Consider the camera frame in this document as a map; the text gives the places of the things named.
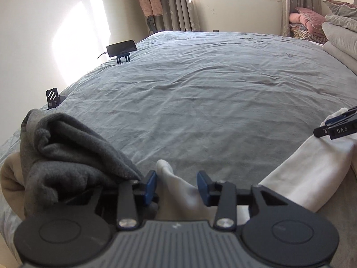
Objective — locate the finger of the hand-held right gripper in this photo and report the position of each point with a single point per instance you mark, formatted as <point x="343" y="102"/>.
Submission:
<point x="337" y="120"/>
<point x="325" y="132"/>

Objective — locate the small black slotted stand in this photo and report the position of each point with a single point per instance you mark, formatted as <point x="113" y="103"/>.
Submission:
<point x="52" y="97"/>

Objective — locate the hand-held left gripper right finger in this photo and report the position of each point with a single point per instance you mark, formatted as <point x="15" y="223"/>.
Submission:
<point x="202" y="187"/>

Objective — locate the grey folded duvet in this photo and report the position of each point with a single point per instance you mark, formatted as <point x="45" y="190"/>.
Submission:
<point x="341" y="39"/>

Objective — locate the bed with grey sheet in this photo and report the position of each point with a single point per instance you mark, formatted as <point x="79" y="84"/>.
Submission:
<point x="209" y="95"/>

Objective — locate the grey pillow with pink piping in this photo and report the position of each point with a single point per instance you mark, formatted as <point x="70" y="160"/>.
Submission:
<point x="341" y="7"/>

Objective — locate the black phone stand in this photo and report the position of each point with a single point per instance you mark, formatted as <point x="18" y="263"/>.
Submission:
<point x="123" y="58"/>

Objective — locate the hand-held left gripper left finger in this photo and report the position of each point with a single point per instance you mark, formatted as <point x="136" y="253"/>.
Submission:
<point x="151" y="187"/>

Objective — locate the beige garment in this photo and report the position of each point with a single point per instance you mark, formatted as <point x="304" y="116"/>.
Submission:
<point x="11" y="173"/>

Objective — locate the white long-sleeve shirt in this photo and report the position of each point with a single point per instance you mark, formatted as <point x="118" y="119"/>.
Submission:
<point x="304" y="167"/>

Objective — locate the dark grey sweater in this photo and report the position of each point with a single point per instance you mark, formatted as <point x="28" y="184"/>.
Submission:
<point x="69" y="150"/>

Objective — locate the black box device on stand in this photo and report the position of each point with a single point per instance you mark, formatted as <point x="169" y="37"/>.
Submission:
<point x="122" y="48"/>

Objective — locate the striped folded blankets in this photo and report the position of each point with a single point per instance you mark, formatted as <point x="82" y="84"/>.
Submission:
<point x="306" y="35"/>

